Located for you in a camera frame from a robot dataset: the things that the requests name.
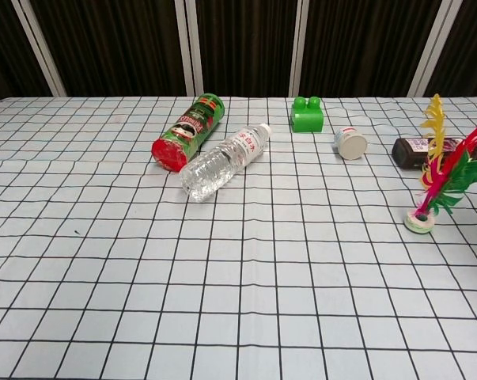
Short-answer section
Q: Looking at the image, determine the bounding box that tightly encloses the colourful feather shuttlecock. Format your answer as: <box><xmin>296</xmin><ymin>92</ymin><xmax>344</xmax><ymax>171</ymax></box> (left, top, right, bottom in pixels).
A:
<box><xmin>404</xmin><ymin>93</ymin><xmax>477</xmax><ymax>234</ymax></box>

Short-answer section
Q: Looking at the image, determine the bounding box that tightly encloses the small white jar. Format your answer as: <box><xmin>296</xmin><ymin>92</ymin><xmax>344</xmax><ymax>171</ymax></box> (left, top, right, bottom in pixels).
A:
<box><xmin>332</xmin><ymin>126</ymin><xmax>369</xmax><ymax>161</ymax></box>

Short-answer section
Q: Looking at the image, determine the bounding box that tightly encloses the green toy building block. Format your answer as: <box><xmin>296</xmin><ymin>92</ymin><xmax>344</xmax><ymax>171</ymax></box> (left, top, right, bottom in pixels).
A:
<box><xmin>290</xmin><ymin>96</ymin><xmax>325</xmax><ymax>134</ymax></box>

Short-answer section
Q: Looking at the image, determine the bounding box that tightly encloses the green Pringles can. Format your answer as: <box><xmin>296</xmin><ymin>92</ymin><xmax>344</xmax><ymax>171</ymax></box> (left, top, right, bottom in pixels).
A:
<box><xmin>151</xmin><ymin>93</ymin><xmax>226</xmax><ymax>173</ymax></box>

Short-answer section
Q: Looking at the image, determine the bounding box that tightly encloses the white checkered tablecloth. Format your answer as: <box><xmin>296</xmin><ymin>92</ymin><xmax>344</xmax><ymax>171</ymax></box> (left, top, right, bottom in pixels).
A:
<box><xmin>0</xmin><ymin>96</ymin><xmax>477</xmax><ymax>380</ymax></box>

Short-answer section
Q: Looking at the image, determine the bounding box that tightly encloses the dark brown juice bottle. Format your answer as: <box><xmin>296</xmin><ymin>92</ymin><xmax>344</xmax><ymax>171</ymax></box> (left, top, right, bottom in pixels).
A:
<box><xmin>392</xmin><ymin>137</ymin><xmax>477</xmax><ymax>171</ymax></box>

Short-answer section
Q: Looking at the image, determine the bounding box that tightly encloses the clear plastic water bottle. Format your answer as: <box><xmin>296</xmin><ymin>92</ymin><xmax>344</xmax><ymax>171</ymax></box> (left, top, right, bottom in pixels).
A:
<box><xmin>179</xmin><ymin>123</ymin><xmax>272</xmax><ymax>203</ymax></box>

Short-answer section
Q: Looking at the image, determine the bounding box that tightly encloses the white partition frame post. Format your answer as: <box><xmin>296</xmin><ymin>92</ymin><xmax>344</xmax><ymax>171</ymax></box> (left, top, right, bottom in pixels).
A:
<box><xmin>407</xmin><ymin>0</ymin><xmax>453</xmax><ymax>97</ymax></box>
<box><xmin>173</xmin><ymin>0</ymin><xmax>205</xmax><ymax>97</ymax></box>
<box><xmin>288</xmin><ymin>0</ymin><xmax>311</xmax><ymax>97</ymax></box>
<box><xmin>10</xmin><ymin>0</ymin><xmax>68</xmax><ymax>97</ymax></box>

